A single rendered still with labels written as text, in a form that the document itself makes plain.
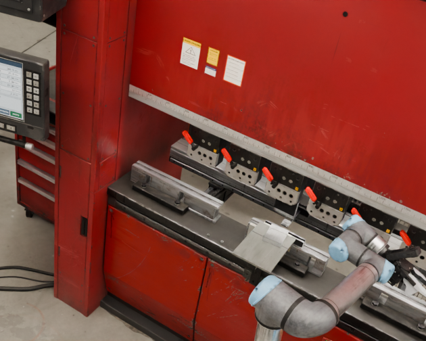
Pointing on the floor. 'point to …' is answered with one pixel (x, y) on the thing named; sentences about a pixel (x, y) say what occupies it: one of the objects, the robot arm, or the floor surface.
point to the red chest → (38, 170)
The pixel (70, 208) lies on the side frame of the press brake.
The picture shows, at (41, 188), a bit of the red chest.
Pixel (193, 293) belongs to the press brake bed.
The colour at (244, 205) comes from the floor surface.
